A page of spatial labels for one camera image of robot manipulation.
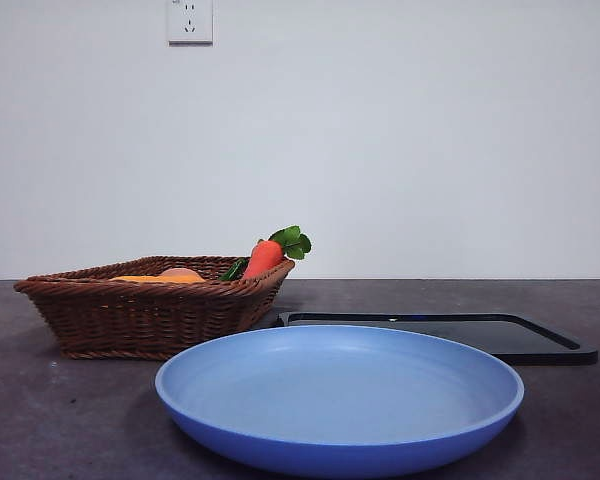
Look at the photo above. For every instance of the pale pink egg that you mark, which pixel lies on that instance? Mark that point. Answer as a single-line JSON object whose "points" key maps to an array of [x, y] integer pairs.
{"points": [[180, 272]]}

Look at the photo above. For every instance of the brown wicker basket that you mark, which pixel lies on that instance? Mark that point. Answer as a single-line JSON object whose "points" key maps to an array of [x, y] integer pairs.
{"points": [[145, 320]]}

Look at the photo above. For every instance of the white wall socket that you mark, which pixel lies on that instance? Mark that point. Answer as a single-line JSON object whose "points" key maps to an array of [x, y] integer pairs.
{"points": [[190, 22]]}

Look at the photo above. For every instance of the orange toy carrot green leaves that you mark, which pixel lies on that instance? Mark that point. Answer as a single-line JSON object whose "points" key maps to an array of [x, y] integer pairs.
{"points": [[265, 257]]}

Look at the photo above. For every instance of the orange toy corn cob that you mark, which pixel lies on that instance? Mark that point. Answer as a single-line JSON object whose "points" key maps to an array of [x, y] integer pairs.
{"points": [[135, 278]]}

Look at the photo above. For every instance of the dark green vegetable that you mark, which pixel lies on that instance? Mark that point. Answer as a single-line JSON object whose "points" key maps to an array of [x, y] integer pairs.
{"points": [[232, 271]]}

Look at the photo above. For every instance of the black rectangular tray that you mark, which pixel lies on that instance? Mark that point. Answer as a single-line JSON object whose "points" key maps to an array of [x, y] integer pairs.
{"points": [[530, 340]]}

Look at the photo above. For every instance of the blue round plate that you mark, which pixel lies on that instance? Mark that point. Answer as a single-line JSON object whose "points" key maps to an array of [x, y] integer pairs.
{"points": [[340, 400]]}

